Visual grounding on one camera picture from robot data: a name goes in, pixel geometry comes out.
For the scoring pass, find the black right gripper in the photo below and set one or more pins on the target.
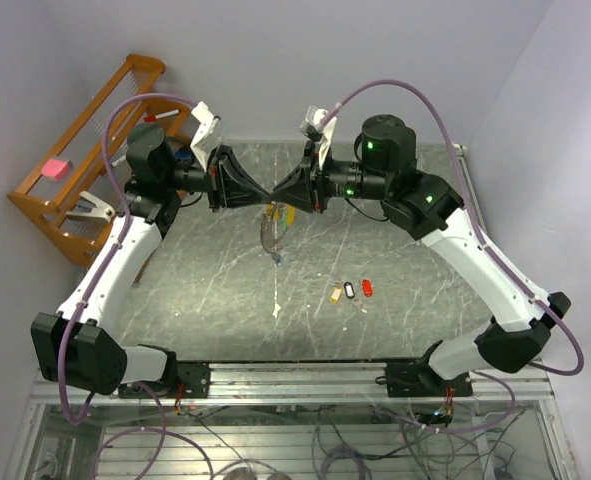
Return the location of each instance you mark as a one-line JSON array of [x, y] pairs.
[[306, 186]]

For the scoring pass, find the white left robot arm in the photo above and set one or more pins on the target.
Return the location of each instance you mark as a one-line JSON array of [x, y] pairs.
[[75, 346]]

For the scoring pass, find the bare metal key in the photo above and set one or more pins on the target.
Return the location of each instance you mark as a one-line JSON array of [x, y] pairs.
[[359, 306]]

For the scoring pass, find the blue stapler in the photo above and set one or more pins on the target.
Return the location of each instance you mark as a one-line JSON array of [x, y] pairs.
[[184, 158]]

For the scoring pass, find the yellow key tag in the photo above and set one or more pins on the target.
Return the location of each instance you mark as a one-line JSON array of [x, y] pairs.
[[336, 293]]

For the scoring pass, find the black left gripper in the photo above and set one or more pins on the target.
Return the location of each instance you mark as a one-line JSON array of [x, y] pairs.
[[223, 170]]

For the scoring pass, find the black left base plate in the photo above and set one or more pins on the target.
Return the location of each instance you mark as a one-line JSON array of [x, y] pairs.
[[193, 379]]

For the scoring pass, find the white binder clip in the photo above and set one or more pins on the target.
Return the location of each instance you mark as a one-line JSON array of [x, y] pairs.
[[91, 208]]

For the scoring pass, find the red key tag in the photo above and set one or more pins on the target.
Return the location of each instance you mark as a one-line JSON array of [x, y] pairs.
[[367, 288]]

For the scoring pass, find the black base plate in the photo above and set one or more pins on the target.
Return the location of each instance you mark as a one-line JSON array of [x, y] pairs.
[[193, 379], [407, 378]]

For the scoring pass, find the wooden tiered rack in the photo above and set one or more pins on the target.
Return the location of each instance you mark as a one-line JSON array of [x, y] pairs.
[[45, 202]]

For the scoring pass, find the aluminium mounting rail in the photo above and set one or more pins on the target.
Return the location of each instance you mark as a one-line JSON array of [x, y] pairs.
[[354, 382]]

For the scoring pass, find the yellow handled chain keyring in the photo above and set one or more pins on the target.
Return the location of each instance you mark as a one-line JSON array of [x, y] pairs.
[[270, 234]]

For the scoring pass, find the white marker pen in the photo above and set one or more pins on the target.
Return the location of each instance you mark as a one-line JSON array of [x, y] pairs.
[[118, 161]]

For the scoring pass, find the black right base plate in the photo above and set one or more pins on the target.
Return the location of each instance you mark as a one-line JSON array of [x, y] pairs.
[[407, 378]]

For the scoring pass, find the orange key tag with key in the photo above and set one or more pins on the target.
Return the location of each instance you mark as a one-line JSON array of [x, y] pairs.
[[282, 211]]

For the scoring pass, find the black key tag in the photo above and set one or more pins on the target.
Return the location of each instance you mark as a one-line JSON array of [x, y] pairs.
[[349, 290]]

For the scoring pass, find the pink eraser block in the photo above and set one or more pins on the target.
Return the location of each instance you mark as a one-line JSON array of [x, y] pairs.
[[56, 169]]

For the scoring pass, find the red capped marker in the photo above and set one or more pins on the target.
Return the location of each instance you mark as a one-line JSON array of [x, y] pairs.
[[161, 116]]

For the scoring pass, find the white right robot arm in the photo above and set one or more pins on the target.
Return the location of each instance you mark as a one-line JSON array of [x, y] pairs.
[[431, 211]]

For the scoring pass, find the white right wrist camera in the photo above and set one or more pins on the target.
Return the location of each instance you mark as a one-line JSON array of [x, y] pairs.
[[318, 127]]

